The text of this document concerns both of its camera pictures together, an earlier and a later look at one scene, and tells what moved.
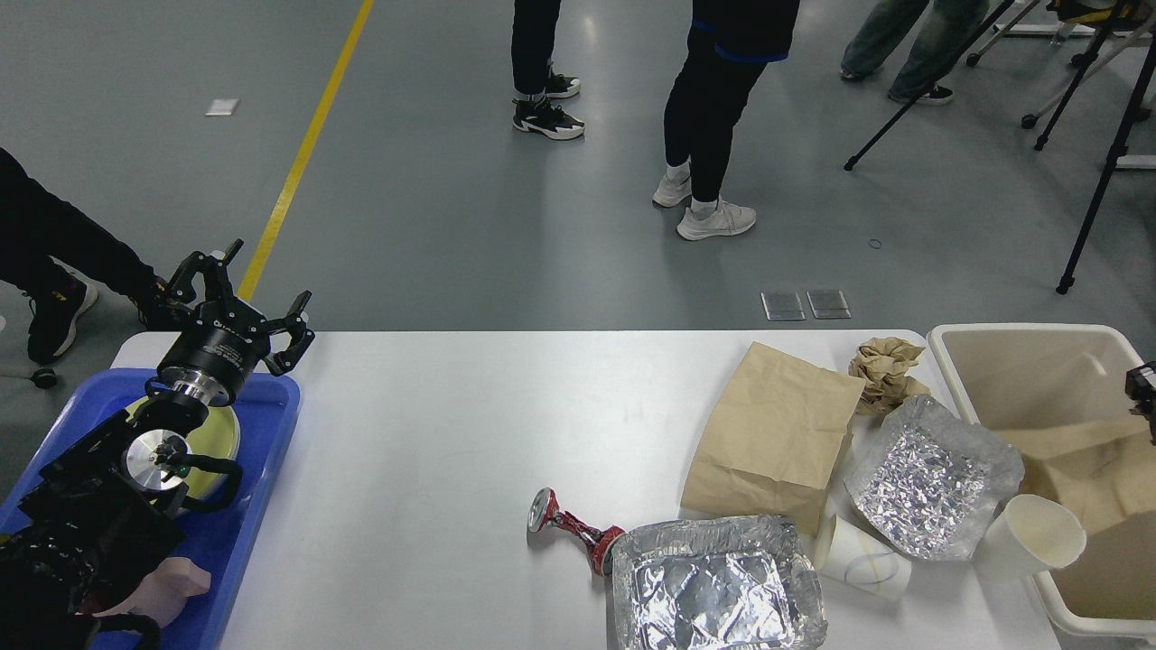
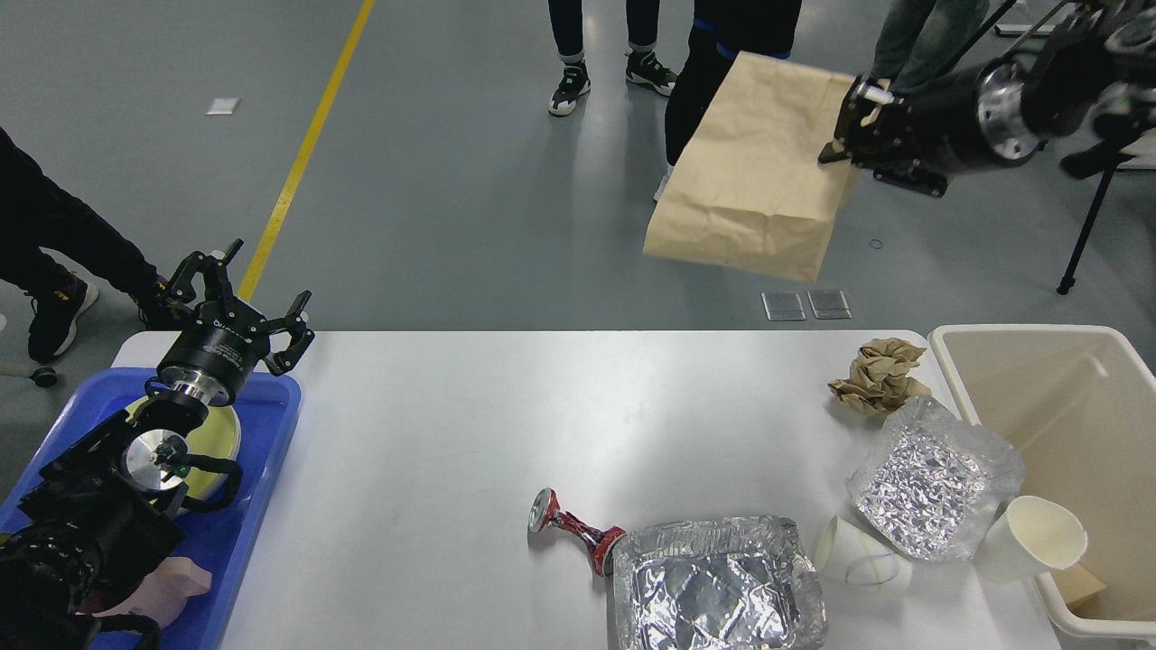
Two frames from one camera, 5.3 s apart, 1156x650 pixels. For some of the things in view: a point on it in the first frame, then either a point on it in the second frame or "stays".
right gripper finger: (1141, 386) -> (926, 182)
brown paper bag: (1103, 472) -> (1080, 589)
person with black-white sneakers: (534, 32) -> (643, 19)
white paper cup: (1025, 536) stays
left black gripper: (223, 341) stays
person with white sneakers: (729, 42) stays
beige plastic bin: (1056, 394) stays
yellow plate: (216, 437) stays
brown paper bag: (776, 440) -> (746, 184)
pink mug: (163, 595) stays
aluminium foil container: (733, 583) stays
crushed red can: (544, 511) stays
